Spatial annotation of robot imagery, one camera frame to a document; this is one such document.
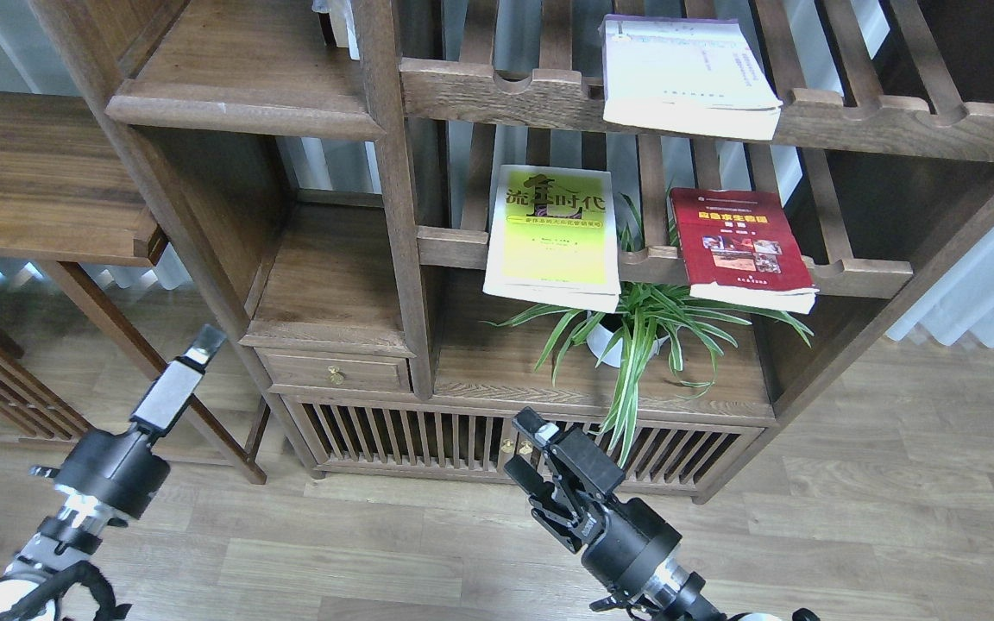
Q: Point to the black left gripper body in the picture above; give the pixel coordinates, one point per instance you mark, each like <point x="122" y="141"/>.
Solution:
<point x="119" y="472"/>

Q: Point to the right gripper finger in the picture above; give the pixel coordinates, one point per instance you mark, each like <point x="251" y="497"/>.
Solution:
<point x="578" y="466"/>
<point x="540" y="492"/>

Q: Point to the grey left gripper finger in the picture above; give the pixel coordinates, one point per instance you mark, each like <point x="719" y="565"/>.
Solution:
<point x="169" y="395"/>

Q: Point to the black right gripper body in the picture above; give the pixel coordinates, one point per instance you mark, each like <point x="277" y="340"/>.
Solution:
<point x="621" y="543"/>

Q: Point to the red book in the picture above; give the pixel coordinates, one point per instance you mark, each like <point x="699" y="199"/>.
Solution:
<point x="738" y="249"/>

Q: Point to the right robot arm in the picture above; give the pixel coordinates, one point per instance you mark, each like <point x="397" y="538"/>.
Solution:
<point x="673" y="593"/>

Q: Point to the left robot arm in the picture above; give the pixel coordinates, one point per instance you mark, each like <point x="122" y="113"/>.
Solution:
<point x="57" y="557"/>

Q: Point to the white plant pot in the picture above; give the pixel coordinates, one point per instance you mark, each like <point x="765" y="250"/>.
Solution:
<point x="602" y="334"/>

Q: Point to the green spider plant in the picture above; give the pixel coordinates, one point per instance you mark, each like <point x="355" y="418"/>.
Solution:
<point x="651" y="311"/>

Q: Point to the brass drawer knob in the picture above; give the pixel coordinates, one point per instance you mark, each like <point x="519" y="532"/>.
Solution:
<point x="336" y="375"/>

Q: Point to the yellow green book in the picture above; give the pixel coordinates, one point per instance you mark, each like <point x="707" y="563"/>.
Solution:
<point x="554" y="238"/>

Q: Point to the dark wooden bookshelf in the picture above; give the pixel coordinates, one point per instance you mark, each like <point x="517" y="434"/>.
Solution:
<point x="333" y="210"/>

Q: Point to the wooden side table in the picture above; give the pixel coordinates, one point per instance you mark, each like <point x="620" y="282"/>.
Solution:
<point x="66" y="200"/>

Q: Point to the white paperback book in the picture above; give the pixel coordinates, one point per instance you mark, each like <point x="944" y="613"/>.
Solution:
<point x="692" y="76"/>

